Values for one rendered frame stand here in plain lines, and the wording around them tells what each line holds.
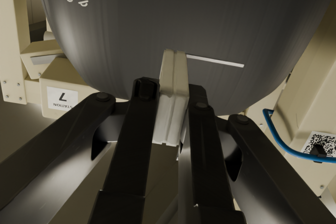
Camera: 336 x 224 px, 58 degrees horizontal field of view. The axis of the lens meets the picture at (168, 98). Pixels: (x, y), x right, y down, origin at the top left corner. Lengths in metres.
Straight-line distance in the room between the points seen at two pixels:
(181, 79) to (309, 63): 0.51
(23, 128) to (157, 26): 3.62
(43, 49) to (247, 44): 0.85
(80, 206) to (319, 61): 2.71
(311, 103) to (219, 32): 0.36
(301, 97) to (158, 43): 0.40
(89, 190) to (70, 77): 2.32
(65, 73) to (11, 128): 2.97
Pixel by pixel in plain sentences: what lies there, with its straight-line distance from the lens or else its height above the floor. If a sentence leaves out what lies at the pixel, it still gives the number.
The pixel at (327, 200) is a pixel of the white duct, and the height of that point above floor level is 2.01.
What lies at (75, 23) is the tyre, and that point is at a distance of 0.32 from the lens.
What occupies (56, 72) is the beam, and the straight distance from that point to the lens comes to 0.96.
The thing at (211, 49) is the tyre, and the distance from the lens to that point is 0.30.
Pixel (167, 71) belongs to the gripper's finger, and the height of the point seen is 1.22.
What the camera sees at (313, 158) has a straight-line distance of 0.66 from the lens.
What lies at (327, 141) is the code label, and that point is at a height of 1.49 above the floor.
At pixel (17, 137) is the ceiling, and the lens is 3.77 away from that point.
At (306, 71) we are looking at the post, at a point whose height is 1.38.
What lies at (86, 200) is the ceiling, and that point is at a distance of 3.11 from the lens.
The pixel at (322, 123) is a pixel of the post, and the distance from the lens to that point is 0.65.
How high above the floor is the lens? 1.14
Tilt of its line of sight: 34 degrees up
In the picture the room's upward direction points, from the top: 169 degrees counter-clockwise
